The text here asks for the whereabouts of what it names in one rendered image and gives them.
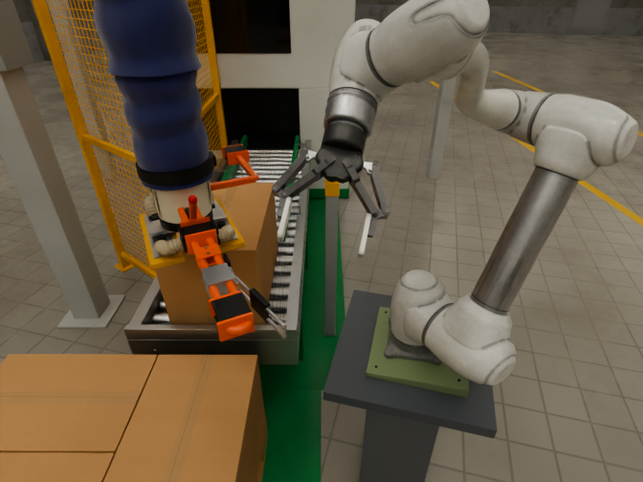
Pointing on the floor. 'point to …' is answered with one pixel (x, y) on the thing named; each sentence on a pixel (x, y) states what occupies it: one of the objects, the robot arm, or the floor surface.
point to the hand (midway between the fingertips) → (321, 240)
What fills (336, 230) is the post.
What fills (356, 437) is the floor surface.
